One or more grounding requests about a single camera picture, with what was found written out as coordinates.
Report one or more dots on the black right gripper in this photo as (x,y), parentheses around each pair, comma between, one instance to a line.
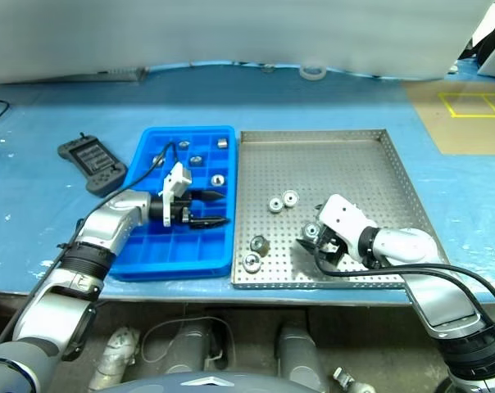
(328,246)

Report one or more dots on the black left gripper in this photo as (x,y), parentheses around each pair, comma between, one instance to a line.
(180,206)

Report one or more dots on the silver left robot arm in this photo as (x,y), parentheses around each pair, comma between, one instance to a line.
(108,221)

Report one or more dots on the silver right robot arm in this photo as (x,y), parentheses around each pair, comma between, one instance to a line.
(403,245)

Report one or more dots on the blue compartment tray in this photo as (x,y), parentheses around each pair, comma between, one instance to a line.
(182,249)

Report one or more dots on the metal nut near tray edge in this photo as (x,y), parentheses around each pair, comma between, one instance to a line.
(259,243)

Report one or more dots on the perforated metal tray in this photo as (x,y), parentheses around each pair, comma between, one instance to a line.
(333,172)

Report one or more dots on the black handheld controller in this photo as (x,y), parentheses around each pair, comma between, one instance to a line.
(92,161)

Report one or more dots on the grey rounded cylinder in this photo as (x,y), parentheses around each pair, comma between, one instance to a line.
(296,352)
(190,348)

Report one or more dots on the small grey metal part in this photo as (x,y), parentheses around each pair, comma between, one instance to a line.
(267,69)

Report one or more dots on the clear tape roll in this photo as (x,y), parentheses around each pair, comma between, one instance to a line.
(313,73)

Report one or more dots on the small metal clamp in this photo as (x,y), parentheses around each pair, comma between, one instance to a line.
(346,378)

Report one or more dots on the white wrapped rounded shape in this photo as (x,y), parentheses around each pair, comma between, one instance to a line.
(116,356)

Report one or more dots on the grey robot torso cover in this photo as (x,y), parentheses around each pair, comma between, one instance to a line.
(206,382)

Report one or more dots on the brown cardboard sheet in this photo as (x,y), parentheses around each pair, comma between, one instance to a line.
(456,131)

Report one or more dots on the black background object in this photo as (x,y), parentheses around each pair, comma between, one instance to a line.
(483,45)

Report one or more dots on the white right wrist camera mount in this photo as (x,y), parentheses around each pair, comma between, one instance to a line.
(341,223)

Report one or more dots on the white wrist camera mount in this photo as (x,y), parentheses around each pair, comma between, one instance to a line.
(341,223)
(178,178)

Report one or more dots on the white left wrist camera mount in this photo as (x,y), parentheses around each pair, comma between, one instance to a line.
(178,178)

